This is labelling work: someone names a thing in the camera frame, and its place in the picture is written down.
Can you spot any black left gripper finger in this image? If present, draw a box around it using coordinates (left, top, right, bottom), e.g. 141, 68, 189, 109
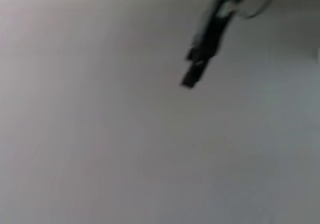
179, 0, 249, 89

